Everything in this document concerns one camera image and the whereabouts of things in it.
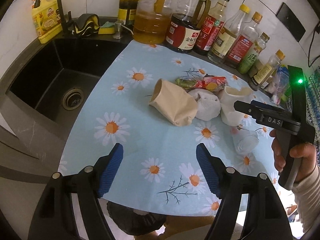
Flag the white paper cup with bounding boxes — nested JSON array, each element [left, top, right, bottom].
[[218, 86, 253, 126]]

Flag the white textured tissue ball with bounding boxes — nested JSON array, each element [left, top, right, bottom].
[[188, 88, 221, 121]]

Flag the brown paper cup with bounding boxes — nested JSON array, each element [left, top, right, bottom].
[[149, 79, 197, 127]]

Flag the colourful snack wrapper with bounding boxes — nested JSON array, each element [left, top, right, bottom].
[[175, 75, 228, 92]]

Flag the right forearm beige sleeve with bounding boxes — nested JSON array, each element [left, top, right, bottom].
[[292, 165, 320, 233]]

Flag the black kitchen sink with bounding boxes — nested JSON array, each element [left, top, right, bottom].
[[1, 35, 130, 142]]

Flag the black kitchen faucet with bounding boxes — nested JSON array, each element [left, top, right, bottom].
[[31, 0, 72, 43]]

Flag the person's right hand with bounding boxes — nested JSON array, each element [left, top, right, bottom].
[[269, 129, 317, 183]]

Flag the blue patterned cloth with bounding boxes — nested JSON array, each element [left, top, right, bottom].
[[285, 73, 320, 140]]

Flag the blue salt bag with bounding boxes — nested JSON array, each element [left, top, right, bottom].
[[268, 65, 289, 105]]

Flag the black bin with liner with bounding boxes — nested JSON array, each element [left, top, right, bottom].
[[107, 202, 167, 236]]

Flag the gold cap sesame oil bottle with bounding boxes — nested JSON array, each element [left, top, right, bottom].
[[249, 49, 285, 91]]

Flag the green label pepper oil bottle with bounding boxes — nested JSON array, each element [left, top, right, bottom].
[[237, 32, 270, 75]]

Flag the daisy print blue tablecloth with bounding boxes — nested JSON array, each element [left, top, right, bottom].
[[59, 41, 294, 216]]

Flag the gold cap red label bottle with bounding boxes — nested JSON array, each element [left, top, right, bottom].
[[224, 11, 263, 68]]

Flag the yellow cap clear bottle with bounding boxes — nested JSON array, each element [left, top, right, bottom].
[[207, 4, 250, 63]]

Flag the black cap vinegar bottle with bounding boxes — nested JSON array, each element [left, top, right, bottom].
[[193, 0, 230, 55]]

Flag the metal soap dispenser pump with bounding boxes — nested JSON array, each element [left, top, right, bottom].
[[112, 20, 134, 40]]

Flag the yellow green sponge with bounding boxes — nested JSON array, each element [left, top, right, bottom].
[[98, 21, 116, 35]]

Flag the black yellow rubber gloves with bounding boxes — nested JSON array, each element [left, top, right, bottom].
[[69, 14, 100, 37]]

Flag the soy sauce bottle red label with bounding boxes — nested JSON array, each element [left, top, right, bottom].
[[165, 0, 211, 53]]

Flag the large cooking oil jug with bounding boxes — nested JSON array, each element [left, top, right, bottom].
[[133, 0, 173, 45]]

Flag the green yellow oil bottle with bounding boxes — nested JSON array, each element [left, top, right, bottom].
[[118, 0, 139, 30]]

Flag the yellow dish soap bottle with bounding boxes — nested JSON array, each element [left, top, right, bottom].
[[31, 0, 62, 44]]

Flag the black cable on wall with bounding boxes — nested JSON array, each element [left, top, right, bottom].
[[307, 22, 320, 68]]

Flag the black wall socket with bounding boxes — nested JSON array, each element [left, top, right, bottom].
[[276, 2, 306, 42]]

